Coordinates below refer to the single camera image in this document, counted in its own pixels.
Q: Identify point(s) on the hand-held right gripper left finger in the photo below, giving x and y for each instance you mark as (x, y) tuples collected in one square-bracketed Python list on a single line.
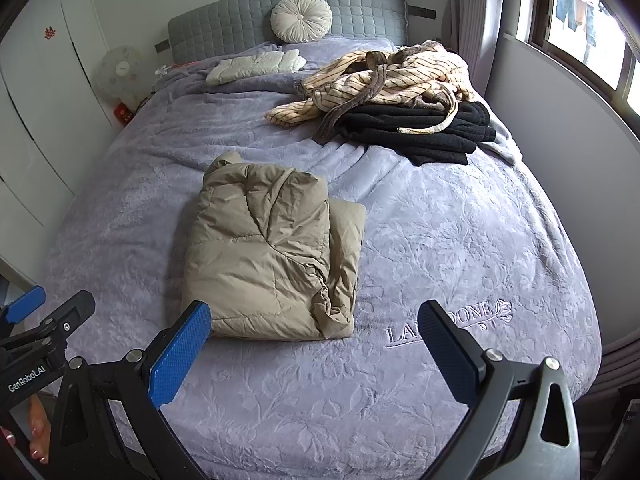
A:
[(180, 355)]

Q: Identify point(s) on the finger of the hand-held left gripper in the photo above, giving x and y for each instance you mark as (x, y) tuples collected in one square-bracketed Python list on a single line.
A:
[(22, 305), (70, 312)]

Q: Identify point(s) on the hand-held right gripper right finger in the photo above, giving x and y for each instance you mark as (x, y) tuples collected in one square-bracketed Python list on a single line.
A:
[(445, 350)]

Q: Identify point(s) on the beige puffer jacket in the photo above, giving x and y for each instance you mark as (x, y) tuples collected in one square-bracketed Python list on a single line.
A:
[(260, 250)]

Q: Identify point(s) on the person's left hand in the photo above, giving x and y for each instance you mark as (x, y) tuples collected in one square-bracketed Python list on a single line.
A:
[(39, 435)]

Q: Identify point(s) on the lilac embossed blanket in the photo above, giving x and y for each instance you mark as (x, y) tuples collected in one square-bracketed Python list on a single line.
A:
[(450, 235)]

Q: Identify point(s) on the grey ribbed cloth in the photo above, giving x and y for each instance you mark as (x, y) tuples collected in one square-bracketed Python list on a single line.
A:
[(620, 365)]

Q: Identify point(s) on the white wardrobe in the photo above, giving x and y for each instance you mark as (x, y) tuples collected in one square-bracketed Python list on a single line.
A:
[(40, 110)]

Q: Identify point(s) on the red box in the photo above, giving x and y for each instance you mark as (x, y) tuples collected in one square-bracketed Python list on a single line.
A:
[(125, 113)]

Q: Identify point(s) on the black folded garment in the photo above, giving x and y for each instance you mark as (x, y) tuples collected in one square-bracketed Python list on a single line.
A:
[(425, 135)]

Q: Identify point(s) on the light grey blanket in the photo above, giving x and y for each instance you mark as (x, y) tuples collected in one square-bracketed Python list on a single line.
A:
[(505, 140)]

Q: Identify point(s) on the white standing fan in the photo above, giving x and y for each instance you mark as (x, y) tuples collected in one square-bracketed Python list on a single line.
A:
[(120, 71)]

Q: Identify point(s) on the red sticker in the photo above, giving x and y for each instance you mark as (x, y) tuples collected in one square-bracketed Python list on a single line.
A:
[(49, 33)]

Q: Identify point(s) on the cream striped robe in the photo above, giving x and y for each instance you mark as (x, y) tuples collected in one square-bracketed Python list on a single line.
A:
[(390, 80)]

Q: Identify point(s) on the white folded cloth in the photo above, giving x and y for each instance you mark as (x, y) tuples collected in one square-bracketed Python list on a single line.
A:
[(250, 66)]

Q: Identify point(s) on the grey quilted headboard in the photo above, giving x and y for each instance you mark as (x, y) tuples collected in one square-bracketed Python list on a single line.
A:
[(225, 25)]

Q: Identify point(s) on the window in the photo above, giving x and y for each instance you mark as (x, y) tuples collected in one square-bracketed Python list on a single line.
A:
[(600, 60)]

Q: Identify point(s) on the grey curtain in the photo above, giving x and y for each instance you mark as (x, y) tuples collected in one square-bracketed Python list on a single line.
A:
[(475, 20)]

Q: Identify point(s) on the round white cushion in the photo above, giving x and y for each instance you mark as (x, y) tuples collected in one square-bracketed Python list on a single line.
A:
[(300, 17)]

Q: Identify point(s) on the hanging laundry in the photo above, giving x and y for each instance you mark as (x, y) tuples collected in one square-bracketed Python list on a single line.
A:
[(567, 10)]

